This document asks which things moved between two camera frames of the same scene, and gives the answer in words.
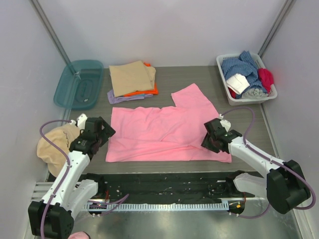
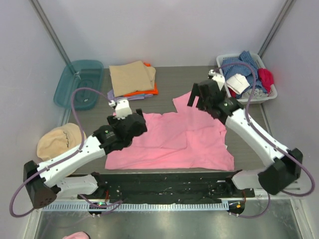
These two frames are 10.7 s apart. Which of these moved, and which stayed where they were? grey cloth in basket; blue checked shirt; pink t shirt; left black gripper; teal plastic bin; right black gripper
Moved: pink t shirt; right black gripper; left black gripper
Stayed: grey cloth in basket; blue checked shirt; teal plastic bin
